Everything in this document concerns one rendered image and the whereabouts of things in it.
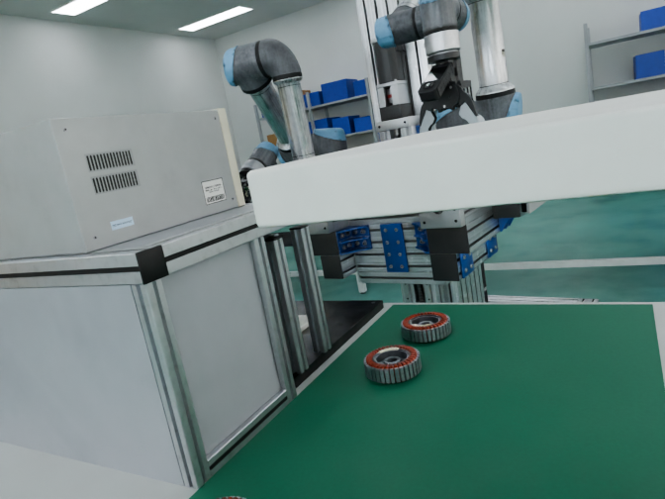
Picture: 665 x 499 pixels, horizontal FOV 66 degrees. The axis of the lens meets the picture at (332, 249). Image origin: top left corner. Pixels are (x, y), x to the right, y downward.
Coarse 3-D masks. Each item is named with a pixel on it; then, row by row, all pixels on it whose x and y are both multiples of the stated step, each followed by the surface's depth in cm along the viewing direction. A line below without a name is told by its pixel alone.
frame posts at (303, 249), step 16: (272, 240) 99; (304, 240) 108; (272, 256) 101; (304, 256) 109; (272, 272) 101; (288, 272) 103; (304, 272) 111; (288, 288) 103; (304, 288) 111; (320, 288) 113; (288, 304) 102; (320, 304) 113; (288, 320) 103; (320, 320) 112; (288, 336) 105; (320, 336) 113; (288, 352) 105; (304, 352) 106; (304, 368) 106
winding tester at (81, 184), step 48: (0, 144) 82; (48, 144) 76; (96, 144) 81; (144, 144) 89; (192, 144) 99; (0, 192) 85; (48, 192) 79; (96, 192) 80; (144, 192) 88; (192, 192) 98; (240, 192) 110; (0, 240) 89; (48, 240) 82; (96, 240) 80
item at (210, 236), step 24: (216, 216) 99; (240, 216) 91; (144, 240) 82; (168, 240) 77; (192, 240) 79; (216, 240) 83; (240, 240) 88; (0, 264) 87; (24, 264) 83; (48, 264) 80; (72, 264) 77; (96, 264) 74; (120, 264) 72; (144, 264) 71; (168, 264) 74; (192, 264) 78; (0, 288) 89
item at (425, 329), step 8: (432, 312) 121; (408, 320) 119; (416, 320) 120; (424, 320) 121; (432, 320) 120; (440, 320) 115; (448, 320) 115; (408, 328) 115; (416, 328) 113; (424, 328) 113; (432, 328) 112; (440, 328) 112; (448, 328) 114; (408, 336) 115; (416, 336) 113; (424, 336) 112; (432, 336) 112; (440, 336) 113
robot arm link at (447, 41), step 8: (440, 32) 109; (448, 32) 109; (456, 32) 110; (432, 40) 110; (440, 40) 110; (448, 40) 110; (456, 40) 110; (432, 48) 111; (440, 48) 110; (448, 48) 110; (456, 48) 111
